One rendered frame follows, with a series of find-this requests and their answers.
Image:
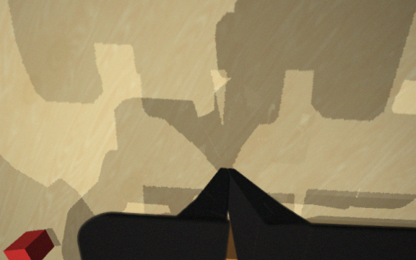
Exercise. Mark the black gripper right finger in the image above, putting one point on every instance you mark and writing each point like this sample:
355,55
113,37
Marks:
264,229

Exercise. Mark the cream flat board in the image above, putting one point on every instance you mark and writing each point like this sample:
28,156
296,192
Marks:
342,222

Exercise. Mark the orange square block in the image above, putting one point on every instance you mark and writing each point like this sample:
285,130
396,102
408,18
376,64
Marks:
231,251

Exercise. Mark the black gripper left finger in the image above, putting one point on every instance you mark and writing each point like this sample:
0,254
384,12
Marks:
199,232

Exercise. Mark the red square block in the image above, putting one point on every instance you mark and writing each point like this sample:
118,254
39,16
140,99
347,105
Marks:
32,245

